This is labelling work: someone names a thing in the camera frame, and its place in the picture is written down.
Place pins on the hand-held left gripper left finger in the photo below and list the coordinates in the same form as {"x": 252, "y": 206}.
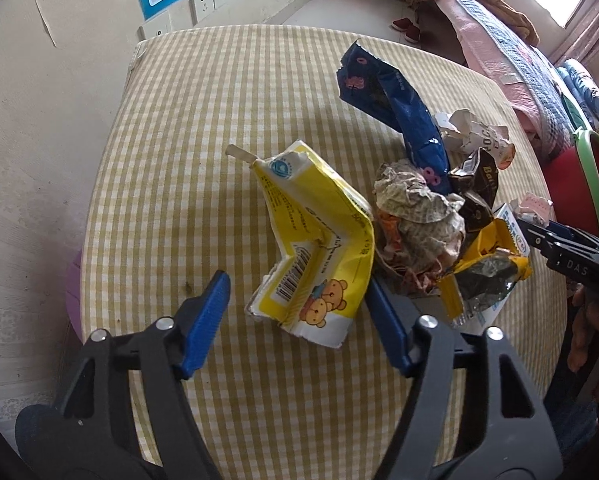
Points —
{"x": 207, "y": 325}

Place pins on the pink quilted bedspread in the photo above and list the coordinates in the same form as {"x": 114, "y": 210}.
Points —
{"x": 484, "y": 60}

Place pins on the person's right hand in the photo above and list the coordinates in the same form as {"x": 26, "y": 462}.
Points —
{"x": 579, "y": 350}

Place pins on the pale pink paper scrap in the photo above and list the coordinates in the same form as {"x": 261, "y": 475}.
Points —
{"x": 532, "y": 206}

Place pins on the red bin with green rim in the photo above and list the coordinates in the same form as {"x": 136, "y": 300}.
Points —
{"x": 564, "y": 180}

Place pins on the dark blue snack wrapper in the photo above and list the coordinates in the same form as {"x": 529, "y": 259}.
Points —
{"x": 409, "y": 110}

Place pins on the mustard yellow blanket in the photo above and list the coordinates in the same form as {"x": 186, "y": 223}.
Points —
{"x": 479, "y": 5}

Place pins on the yellow and black wrapper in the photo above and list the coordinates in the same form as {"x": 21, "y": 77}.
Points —
{"x": 484, "y": 270}

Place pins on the bed with patchwork quilt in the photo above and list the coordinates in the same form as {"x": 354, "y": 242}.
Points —
{"x": 509, "y": 40}

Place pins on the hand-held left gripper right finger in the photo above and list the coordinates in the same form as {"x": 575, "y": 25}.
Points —
{"x": 389, "y": 325}

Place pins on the crumpled patterned paper wrapper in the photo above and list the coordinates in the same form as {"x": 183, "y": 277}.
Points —
{"x": 419, "y": 210}

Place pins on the dark brown snack wrapper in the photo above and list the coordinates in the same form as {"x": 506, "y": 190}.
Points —
{"x": 482, "y": 180}

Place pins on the folded blue checked quilt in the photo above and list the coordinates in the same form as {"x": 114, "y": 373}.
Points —
{"x": 589, "y": 90}

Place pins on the pink patterned curtain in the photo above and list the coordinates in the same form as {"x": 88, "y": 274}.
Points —
{"x": 589, "y": 30}

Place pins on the white and blue milk carton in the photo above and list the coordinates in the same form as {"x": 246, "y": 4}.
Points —
{"x": 513, "y": 227}

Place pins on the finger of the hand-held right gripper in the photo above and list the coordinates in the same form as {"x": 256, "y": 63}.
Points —
{"x": 574, "y": 234}
{"x": 537, "y": 240}

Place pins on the crumpled white small carton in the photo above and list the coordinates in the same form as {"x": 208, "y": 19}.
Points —
{"x": 479, "y": 135}

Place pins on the purple stool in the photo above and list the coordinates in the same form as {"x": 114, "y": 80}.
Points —
{"x": 74, "y": 290}

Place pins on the red shoe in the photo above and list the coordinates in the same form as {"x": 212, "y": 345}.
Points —
{"x": 413, "y": 35}
{"x": 402, "y": 24}

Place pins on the yellow tissue pack wrapper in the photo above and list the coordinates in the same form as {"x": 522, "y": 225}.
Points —
{"x": 319, "y": 260}

